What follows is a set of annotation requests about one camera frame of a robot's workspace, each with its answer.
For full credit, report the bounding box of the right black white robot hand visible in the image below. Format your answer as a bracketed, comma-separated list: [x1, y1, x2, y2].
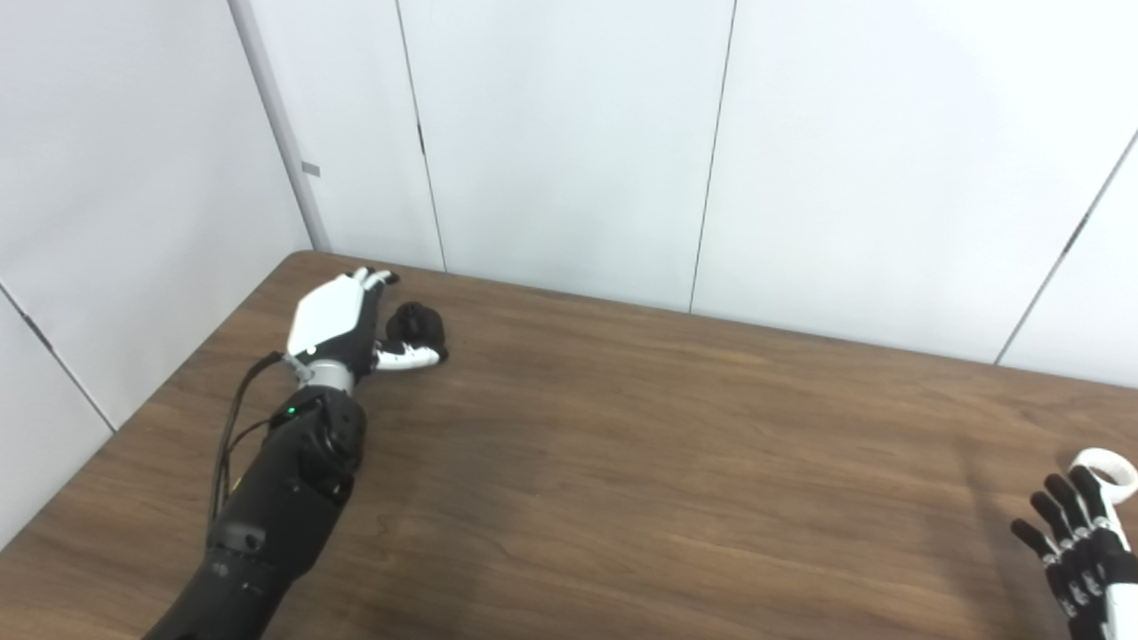
[1011, 465, 1138, 640]

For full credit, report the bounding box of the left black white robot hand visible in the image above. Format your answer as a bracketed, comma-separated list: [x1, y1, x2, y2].
[286, 268, 450, 385]

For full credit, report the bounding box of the round black plastic part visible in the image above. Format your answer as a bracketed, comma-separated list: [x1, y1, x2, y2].
[386, 301, 448, 352]

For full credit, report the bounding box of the white plastic ring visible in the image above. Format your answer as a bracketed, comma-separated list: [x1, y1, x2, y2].
[1070, 449, 1138, 499]

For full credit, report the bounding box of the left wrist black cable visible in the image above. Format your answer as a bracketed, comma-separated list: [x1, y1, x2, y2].
[207, 352, 309, 527]

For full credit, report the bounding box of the grey wall corner post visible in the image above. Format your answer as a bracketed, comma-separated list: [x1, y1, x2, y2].
[227, 0, 333, 253]

